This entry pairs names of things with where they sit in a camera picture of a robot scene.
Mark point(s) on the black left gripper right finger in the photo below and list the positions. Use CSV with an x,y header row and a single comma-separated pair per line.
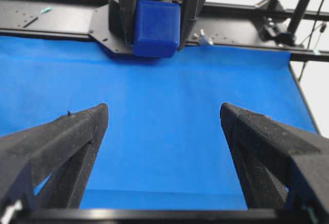
x,y
277,164

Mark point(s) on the black triangular left gripper left finger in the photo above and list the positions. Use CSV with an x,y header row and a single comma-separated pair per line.
x,y
48,166

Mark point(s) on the blue block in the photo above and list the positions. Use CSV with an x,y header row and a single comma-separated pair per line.
x,y
157,29

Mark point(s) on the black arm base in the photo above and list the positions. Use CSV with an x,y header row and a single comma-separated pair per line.
x,y
105,28

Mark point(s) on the blue table mat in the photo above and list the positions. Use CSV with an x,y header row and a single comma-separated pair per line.
x,y
164,147

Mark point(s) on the black camera stand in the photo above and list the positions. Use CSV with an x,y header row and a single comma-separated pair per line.
x,y
280,26

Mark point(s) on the black mounting plate frame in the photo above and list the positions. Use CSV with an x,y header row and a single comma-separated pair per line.
x,y
223,24

